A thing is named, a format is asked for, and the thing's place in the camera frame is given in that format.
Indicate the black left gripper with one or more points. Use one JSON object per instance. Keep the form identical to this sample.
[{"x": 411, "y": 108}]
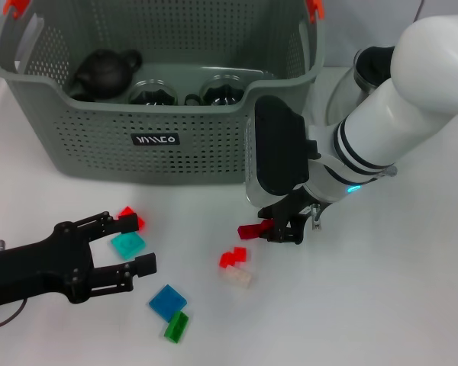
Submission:
[{"x": 34, "y": 267}]

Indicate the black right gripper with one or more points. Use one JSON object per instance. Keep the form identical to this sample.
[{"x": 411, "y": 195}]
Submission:
[{"x": 295, "y": 206}]

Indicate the dark red toy brick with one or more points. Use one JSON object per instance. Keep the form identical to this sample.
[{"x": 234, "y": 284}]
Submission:
[{"x": 250, "y": 230}]

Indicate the red stepped toy brick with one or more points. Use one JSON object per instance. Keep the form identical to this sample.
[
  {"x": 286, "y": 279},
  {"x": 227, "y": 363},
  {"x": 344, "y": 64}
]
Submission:
[{"x": 233, "y": 258}]

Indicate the glass teacup black holder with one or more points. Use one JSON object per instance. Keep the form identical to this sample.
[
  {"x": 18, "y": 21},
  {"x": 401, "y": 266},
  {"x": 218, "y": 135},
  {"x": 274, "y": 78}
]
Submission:
[
  {"x": 152, "y": 93},
  {"x": 221, "y": 91}
]

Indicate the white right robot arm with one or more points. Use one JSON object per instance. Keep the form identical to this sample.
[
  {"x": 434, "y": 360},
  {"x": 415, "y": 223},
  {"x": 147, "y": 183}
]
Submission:
[{"x": 404, "y": 95}]

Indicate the grey perforated storage bin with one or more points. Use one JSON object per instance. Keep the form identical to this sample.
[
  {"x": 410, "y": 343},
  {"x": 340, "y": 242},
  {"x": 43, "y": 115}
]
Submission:
[{"x": 99, "y": 160}]

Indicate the teal toy brick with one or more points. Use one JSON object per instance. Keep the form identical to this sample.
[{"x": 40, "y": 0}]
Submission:
[{"x": 128, "y": 247}]

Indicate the bright red toy brick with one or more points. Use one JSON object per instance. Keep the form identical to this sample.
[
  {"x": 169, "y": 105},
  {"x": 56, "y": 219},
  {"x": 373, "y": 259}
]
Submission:
[{"x": 142, "y": 223}]

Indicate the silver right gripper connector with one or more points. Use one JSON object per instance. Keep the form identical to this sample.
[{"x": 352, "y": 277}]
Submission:
[{"x": 316, "y": 215}]

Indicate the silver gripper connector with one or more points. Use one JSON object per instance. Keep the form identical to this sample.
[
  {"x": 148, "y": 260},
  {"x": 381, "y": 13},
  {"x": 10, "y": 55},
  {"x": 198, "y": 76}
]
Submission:
[
  {"x": 0, "y": 244},
  {"x": 316, "y": 215}
]

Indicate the blue toy brick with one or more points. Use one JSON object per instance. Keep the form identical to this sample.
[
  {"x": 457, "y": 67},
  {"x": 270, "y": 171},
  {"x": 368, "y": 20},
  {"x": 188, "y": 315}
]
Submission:
[{"x": 168, "y": 301}]

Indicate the green toy brick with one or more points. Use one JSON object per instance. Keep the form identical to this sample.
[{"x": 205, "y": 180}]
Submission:
[{"x": 176, "y": 327}]

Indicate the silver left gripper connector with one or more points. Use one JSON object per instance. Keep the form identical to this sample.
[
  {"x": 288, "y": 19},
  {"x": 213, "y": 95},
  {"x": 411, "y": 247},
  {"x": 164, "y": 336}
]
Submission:
[{"x": 0, "y": 244}]

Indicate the dark clay teapot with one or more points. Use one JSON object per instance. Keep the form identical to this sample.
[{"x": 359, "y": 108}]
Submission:
[{"x": 103, "y": 72}]

